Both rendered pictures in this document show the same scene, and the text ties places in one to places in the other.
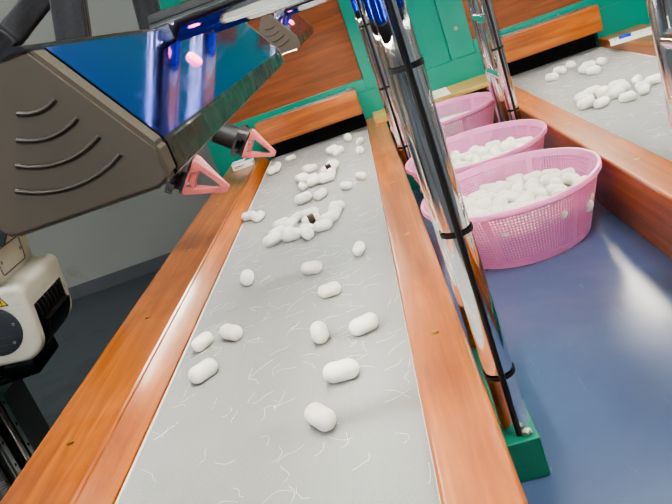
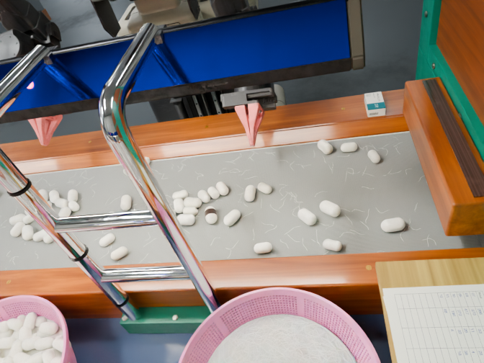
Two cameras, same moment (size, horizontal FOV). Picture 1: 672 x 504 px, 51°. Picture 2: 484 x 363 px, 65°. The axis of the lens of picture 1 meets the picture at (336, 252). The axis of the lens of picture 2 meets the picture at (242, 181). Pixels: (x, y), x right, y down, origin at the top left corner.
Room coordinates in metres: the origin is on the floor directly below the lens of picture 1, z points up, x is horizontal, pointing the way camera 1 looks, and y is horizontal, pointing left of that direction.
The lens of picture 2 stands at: (1.78, -0.52, 1.27)
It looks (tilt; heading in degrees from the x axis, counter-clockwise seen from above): 43 degrees down; 101
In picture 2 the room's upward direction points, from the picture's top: 18 degrees counter-clockwise
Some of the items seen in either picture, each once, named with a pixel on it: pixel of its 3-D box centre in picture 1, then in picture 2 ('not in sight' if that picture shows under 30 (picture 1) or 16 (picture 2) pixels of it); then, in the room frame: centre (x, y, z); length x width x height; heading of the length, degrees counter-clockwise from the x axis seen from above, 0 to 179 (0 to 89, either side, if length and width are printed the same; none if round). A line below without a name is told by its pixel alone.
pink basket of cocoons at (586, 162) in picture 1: (514, 210); not in sight; (0.99, -0.27, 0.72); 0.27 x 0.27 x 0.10
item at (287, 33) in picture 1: (285, 28); (111, 67); (1.57, -0.06, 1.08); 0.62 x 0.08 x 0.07; 173
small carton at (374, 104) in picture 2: (243, 163); (374, 104); (1.97, 0.16, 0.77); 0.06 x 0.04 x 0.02; 83
